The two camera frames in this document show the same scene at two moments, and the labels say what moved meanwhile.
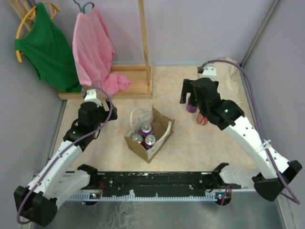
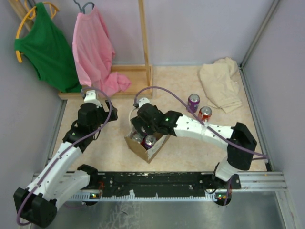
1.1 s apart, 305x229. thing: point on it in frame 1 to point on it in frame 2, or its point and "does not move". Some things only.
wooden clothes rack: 141,86 does not move
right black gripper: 187,88 to 139,122
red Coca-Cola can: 201,119 does not move
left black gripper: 106,113 does not move
